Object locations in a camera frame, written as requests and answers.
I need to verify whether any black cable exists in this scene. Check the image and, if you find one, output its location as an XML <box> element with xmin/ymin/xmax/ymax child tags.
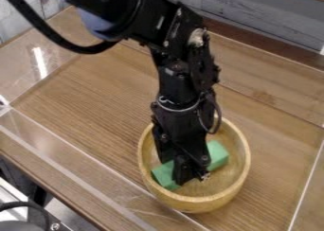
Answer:
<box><xmin>0</xmin><ymin>202</ymin><xmax>55</xmax><ymax>231</ymax></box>

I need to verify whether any brown wooden bowl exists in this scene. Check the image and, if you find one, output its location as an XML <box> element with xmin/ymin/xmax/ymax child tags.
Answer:
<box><xmin>138</xmin><ymin>118</ymin><xmax>252</xmax><ymax>213</ymax></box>

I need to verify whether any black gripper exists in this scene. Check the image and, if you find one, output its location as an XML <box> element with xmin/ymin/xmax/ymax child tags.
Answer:
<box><xmin>150</xmin><ymin>90</ymin><xmax>221</xmax><ymax>186</ymax></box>

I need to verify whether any clear acrylic tray wall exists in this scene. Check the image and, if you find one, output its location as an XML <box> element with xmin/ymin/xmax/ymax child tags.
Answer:
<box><xmin>0</xmin><ymin>96</ymin><xmax>211</xmax><ymax>231</ymax></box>

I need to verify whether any green rectangular block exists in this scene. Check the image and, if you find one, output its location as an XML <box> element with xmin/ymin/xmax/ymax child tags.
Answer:
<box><xmin>150</xmin><ymin>140</ymin><xmax>229</xmax><ymax>191</ymax></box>

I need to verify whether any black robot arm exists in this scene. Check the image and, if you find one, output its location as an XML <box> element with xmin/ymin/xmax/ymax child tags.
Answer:
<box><xmin>7</xmin><ymin>0</ymin><xmax>221</xmax><ymax>186</ymax></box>

